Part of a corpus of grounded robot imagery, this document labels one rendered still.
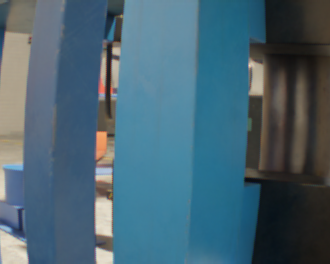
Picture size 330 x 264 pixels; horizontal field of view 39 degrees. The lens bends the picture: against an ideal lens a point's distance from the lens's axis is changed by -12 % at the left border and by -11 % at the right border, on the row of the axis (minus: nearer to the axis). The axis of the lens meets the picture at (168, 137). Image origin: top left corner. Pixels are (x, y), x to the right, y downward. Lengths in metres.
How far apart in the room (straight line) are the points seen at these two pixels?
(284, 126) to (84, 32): 0.83
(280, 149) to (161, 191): 0.44
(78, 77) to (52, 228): 0.14
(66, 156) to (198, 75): 0.42
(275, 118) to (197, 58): 0.45
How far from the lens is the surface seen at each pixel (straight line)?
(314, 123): 1.21
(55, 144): 0.43
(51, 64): 0.44
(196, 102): 0.82
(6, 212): 2.99
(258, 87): 2.36
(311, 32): 0.97
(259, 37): 0.99
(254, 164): 2.63
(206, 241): 0.89
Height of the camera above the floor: 0.73
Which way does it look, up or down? 3 degrees down
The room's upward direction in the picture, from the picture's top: 3 degrees clockwise
